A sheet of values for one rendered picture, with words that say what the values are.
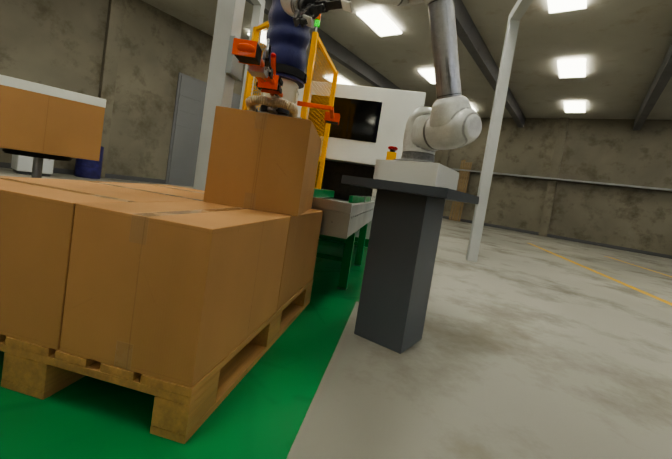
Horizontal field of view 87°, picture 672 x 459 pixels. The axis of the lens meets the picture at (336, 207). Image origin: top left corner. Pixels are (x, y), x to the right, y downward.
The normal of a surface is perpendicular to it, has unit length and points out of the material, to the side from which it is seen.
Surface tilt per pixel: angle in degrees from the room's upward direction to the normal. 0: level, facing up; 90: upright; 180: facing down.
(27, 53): 90
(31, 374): 90
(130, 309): 90
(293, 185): 90
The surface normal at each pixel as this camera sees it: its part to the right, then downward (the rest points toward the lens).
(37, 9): 0.80, 0.15
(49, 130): 0.64, 0.14
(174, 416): -0.18, 0.03
